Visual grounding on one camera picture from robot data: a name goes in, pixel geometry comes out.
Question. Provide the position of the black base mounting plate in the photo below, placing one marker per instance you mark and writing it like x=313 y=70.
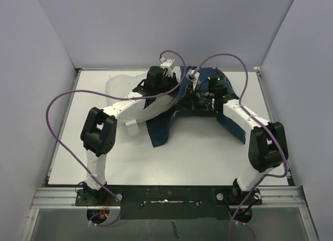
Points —
x=169 y=202

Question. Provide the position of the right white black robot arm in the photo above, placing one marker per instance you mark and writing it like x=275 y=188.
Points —
x=267 y=145

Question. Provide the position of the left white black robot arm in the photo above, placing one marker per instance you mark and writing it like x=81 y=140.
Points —
x=99 y=131

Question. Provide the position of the dark blue embroidered pillowcase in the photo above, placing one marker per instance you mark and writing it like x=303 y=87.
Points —
x=212 y=79

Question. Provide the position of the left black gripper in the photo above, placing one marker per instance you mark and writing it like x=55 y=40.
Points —
x=173 y=80

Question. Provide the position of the white pillow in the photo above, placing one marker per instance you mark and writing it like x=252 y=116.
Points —
x=132 y=112

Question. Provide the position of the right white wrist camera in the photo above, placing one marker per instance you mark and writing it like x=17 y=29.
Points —
x=193 y=76

